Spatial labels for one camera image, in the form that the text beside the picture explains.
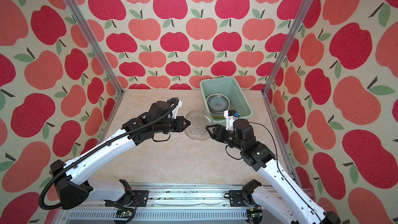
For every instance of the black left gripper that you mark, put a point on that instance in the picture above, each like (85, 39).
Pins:
(181, 126)

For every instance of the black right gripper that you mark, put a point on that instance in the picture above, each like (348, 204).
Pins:
(216, 128)

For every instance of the clear glass square plate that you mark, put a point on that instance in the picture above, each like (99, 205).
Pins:
(199, 119)

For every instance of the cream plate brown rim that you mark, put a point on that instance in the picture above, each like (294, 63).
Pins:
(220, 113)

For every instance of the blue floral patterned plate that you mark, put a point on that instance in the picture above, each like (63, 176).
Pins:
(218, 103)

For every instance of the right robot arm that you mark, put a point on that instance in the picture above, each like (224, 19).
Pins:
(293, 206)

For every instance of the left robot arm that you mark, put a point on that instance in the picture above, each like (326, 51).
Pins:
(72, 184)

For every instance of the mint green plastic bin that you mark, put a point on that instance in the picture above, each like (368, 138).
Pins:
(229, 87)

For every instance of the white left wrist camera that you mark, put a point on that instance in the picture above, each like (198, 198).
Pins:
(175, 104)

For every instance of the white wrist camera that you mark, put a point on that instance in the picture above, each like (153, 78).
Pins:
(175, 104)
(230, 116)

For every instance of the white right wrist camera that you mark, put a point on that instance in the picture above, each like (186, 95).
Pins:
(230, 116)

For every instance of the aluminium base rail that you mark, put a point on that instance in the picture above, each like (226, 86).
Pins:
(206, 204)

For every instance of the aluminium corner post right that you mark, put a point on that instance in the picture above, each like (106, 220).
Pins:
(294, 29)

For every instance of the aluminium corner post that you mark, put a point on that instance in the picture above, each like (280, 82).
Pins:
(93, 43)
(294, 29)

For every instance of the aluminium corner post left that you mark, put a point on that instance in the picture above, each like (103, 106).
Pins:
(93, 43)

